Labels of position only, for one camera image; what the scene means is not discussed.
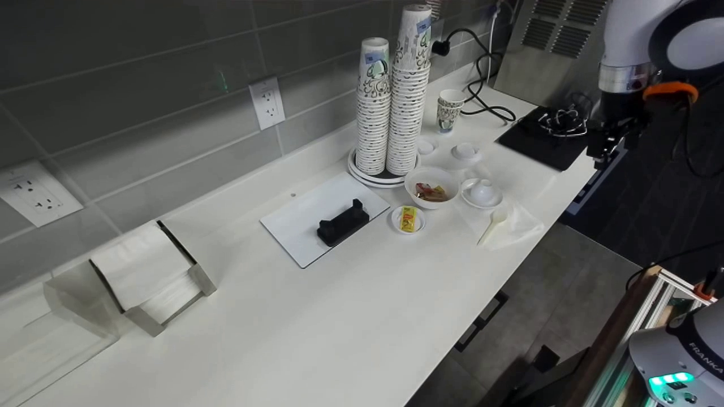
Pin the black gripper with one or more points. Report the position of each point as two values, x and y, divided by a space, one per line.
624 114

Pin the small white teacup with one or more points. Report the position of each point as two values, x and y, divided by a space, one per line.
482 192

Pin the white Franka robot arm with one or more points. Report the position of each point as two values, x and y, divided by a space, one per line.
625 38

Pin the white plate under cup stacks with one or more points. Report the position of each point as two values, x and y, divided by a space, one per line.
370 183

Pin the black tray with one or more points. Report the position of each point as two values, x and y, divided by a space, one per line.
544 148

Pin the grey vented appliance panel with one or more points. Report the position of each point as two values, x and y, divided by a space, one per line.
544 68

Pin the white paper napkin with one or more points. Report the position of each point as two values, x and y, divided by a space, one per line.
523 227

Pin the white plastic spoon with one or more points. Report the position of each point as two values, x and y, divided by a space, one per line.
498 219

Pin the small clear plastic lid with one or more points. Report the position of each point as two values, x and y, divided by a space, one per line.
464 155

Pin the single printed paper cup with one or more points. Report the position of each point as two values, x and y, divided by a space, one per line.
451 114

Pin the red ketchup packet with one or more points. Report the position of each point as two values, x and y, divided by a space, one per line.
435 193

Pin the white paper bowl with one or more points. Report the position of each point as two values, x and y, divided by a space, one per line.
423 183

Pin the wooden cart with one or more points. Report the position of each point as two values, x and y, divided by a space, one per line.
615 341

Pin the taller printed paper cup stack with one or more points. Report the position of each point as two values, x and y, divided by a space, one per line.
408 98

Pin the tiny dish with yellow food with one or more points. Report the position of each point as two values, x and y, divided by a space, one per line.
408 220

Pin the shorter printed paper cup stack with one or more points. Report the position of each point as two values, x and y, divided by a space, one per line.
374 114

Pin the black holder block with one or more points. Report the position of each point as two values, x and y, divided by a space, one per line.
342 224

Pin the white cutting board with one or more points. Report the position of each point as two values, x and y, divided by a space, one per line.
297 227

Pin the grey napkin dispenser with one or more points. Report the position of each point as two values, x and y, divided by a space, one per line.
143 269

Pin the aluminium frame rail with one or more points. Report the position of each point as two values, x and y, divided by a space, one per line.
680 287

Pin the narrow white wall outlet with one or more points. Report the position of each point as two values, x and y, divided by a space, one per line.
269 102

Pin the wide white wall outlet plate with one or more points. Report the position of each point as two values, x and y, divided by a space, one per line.
38 196

